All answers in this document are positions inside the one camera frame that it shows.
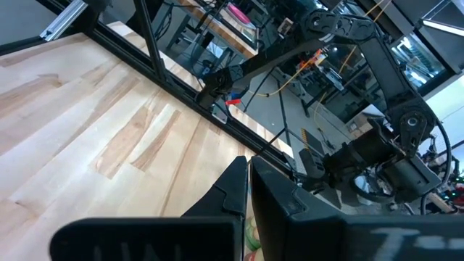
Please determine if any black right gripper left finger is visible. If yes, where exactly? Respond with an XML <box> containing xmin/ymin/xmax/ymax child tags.
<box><xmin>49</xmin><ymin>155</ymin><xmax>249</xmax><ymax>261</ymax></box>

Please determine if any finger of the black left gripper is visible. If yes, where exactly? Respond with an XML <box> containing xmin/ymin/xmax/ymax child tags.
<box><xmin>302</xmin><ymin>177</ymin><xmax>344</xmax><ymax>195</ymax></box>
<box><xmin>299</xmin><ymin>147</ymin><xmax>327</xmax><ymax>181</ymax></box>

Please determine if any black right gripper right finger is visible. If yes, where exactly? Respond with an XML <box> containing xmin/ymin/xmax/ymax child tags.
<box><xmin>249</xmin><ymin>154</ymin><xmax>464</xmax><ymax>261</ymax></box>

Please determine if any short yellow mushroom can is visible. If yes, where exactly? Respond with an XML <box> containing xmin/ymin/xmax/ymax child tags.
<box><xmin>243</xmin><ymin>202</ymin><xmax>262</xmax><ymax>261</ymax></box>

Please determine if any wooden background desk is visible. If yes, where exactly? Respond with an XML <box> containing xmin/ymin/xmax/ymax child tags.
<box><xmin>173</xmin><ymin>0</ymin><xmax>260</xmax><ymax>59</ymax></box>

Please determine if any black aluminium table frame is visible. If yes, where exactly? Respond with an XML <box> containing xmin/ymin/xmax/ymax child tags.
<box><xmin>0</xmin><ymin>0</ymin><xmax>302</xmax><ymax>175</ymax></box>

